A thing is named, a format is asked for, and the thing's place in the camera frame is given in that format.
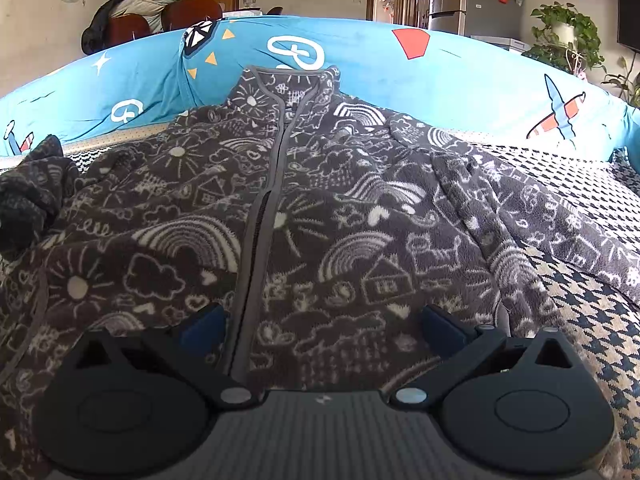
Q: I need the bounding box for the blue printed cushion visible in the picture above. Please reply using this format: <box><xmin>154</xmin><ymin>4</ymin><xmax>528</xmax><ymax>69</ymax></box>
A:
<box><xmin>0</xmin><ymin>15</ymin><xmax>640</xmax><ymax>166</ymax></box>

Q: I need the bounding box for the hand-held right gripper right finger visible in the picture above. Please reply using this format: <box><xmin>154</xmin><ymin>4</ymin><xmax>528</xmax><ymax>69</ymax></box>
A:
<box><xmin>390</xmin><ymin>304</ymin><xmax>583</xmax><ymax>408</ymax></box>

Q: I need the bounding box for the grey patterned fleece jacket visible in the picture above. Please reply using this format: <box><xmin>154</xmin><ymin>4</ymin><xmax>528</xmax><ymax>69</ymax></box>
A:
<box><xmin>0</xmin><ymin>65</ymin><xmax>640</xmax><ymax>480</ymax></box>

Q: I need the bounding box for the houndstooth sofa seat cover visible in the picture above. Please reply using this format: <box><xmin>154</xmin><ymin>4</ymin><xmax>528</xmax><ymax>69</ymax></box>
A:
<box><xmin>0</xmin><ymin>127</ymin><xmax>640</xmax><ymax>480</ymax></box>

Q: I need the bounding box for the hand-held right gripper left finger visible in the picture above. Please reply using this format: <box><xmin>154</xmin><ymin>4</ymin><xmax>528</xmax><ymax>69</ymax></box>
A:
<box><xmin>67</xmin><ymin>304</ymin><xmax>263</xmax><ymax>408</ymax></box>

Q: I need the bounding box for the thin leafy potted plant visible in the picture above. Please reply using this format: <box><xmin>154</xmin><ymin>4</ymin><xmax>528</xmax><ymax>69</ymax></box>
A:
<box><xmin>602</xmin><ymin>57</ymin><xmax>640</xmax><ymax>108</ymax></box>

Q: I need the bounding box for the white chest freezer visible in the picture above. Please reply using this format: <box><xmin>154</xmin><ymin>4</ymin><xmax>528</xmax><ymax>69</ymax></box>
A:
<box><xmin>470</xmin><ymin>34</ymin><xmax>531</xmax><ymax>53</ymax></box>

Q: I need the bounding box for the black television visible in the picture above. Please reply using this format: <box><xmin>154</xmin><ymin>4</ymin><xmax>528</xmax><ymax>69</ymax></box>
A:
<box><xmin>616</xmin><ymin>0</ymin><xmax>640</xmax><ymax>55</ymax></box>

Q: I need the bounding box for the brown wooden chair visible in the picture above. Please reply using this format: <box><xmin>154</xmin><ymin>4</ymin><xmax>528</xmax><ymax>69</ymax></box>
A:
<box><xmin>107</xmin><ymin>14</ymin><xmax>151</xmax><ymax>48</ymax></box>
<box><xmin>162</xmin><ymin>0</ymin><xmax>223</xmax><ymax>33</ymax></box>

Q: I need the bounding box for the pile of coats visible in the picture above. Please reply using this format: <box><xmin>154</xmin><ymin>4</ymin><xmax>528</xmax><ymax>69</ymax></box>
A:
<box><xmin>81</xmin><ymin>0</ymin><xmax>198</xmax><ymax>56</ymax></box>

